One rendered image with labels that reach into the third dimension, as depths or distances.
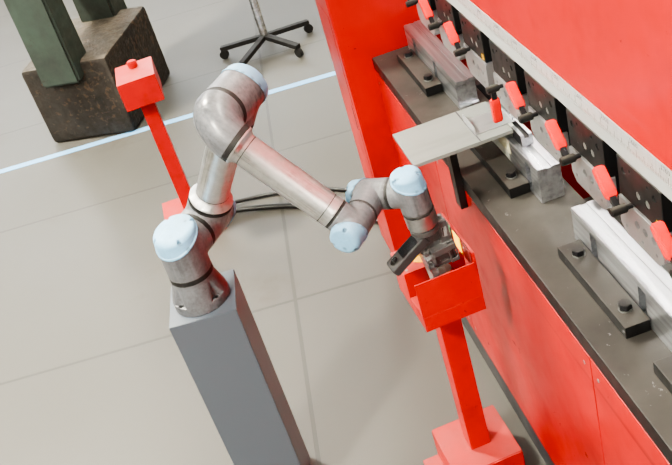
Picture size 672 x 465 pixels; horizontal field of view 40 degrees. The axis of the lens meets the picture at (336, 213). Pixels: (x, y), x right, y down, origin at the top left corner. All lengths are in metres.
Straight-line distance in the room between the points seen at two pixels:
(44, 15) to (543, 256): 3.53
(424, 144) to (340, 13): 0.87
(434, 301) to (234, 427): 0.73
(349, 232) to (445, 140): 0.45
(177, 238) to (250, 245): 1.71
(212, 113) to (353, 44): 1.17
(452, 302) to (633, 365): 0.59
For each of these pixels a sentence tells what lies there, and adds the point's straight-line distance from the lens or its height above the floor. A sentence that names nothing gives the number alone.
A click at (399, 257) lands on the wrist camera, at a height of 0.87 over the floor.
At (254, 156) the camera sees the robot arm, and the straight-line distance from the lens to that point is 2.04.
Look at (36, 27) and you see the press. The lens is 5.16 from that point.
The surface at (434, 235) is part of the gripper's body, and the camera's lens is 2.20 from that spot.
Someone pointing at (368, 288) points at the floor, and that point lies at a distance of 3.56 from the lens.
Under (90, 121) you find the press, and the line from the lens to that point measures 5.42.
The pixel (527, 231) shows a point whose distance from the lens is 2.20.
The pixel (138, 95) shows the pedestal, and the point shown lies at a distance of 3.85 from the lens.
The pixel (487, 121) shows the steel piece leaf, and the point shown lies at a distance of 2.39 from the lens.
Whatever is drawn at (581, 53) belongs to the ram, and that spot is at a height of 1.42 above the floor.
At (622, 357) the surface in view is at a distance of 1.86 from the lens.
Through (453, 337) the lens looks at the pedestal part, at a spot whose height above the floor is 0.55.
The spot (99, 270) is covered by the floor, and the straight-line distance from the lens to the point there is 4.27.
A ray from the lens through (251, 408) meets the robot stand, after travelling 2.61.
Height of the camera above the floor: 2.19
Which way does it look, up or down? 33 degrees down
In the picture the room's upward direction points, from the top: 17 degrees counter-clockwise
